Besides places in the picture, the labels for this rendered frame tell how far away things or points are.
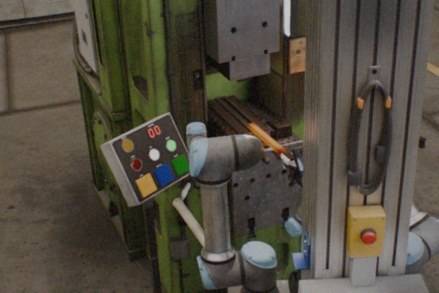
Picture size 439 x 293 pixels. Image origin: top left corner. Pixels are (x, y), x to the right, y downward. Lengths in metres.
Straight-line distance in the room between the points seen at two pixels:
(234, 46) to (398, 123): 1.38
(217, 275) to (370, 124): 0.84
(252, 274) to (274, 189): 1.06
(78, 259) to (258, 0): 1.96
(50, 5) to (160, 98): 5.31
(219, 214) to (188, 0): 1.12
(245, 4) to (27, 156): 2.82
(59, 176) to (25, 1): 3.65
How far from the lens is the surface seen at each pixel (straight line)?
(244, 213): 3.27
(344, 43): 1.57
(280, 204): 3.35
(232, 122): 3.24
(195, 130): 2.54
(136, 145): 2.76
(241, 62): 2.97
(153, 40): 2.93
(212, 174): 2.08
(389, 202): 1.80
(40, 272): 4.06
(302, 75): 3.33
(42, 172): 5.02
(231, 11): 2.88
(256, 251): 2.29
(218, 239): 2.21
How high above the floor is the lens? 2.45
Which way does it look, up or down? 27 degrees down
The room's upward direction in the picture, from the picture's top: 3 degrees counter-clockwise
